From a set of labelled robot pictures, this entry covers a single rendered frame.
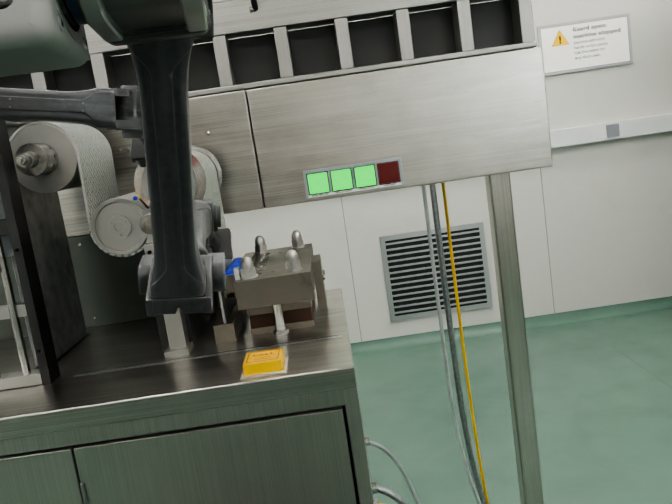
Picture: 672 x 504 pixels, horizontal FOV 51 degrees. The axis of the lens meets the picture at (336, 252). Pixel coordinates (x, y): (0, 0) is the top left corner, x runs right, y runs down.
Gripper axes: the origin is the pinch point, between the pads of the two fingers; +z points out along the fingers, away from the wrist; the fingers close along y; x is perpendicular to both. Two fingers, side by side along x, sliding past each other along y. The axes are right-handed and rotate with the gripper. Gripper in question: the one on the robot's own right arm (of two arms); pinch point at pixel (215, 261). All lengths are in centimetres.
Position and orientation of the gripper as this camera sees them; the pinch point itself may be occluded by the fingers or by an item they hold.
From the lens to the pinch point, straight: 152.9
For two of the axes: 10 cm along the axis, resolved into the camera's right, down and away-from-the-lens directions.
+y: 9.9, -1.4, 0.0
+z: 0.5, 3.5, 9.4
